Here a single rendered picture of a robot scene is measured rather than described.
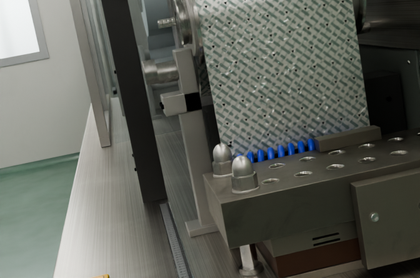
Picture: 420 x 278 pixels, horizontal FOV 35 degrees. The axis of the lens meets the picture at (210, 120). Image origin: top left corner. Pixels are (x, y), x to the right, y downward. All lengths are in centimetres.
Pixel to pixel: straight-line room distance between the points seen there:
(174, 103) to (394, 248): 41
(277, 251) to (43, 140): 588
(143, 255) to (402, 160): 44
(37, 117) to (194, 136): 560
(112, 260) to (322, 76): 44
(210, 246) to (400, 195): 33
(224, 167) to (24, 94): 575
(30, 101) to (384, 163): 588
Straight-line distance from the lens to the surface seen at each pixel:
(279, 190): 83
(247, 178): 84
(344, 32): 103
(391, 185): 85
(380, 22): 119
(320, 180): 85
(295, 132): 103
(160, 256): 106
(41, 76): 659
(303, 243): 87
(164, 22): 105
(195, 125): 108
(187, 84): 106
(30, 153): 671
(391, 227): 87
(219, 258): 101
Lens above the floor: 127
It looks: 10 degrees down
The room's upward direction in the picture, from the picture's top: 10 degrees counter-clockwise
